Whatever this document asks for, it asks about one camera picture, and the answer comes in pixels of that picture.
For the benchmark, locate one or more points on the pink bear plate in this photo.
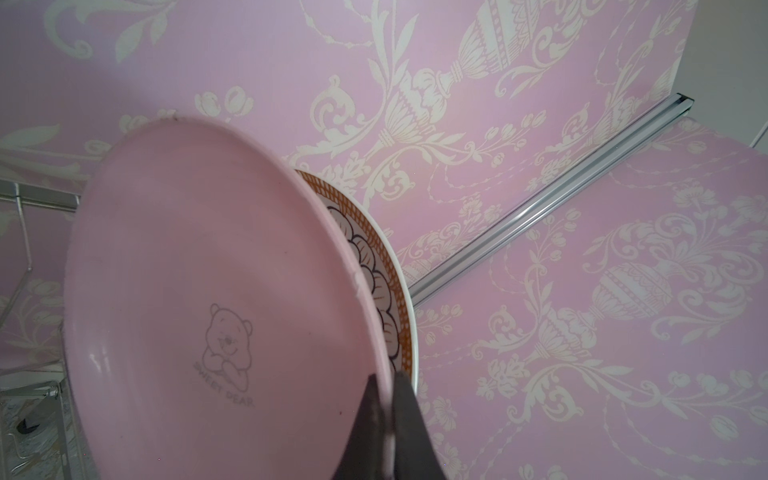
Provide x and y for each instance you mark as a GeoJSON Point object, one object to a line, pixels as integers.
{"type": "Point", "coordinates": [217, 324]}

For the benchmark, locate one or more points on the petal pattern plate orange rim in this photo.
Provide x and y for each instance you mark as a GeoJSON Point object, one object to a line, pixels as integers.
{"type": "Point", "coordinates": [382, 271]}

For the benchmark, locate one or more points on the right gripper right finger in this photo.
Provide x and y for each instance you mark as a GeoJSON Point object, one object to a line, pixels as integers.
{"type": "Point", "coordinates": [415, 458]}

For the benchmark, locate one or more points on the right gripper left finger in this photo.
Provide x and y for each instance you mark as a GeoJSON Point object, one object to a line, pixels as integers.
{"type": "Point", "coordinates": [363, 457]}

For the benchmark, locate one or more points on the chrome wire dish rack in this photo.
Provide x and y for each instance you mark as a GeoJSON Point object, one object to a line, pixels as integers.
{"type": "Point", "coordinates": [40, 433]}

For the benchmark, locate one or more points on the right aluminium corner post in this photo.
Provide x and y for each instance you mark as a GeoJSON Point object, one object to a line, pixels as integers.
{"type": "Point", "coordinates": [561, 190]}

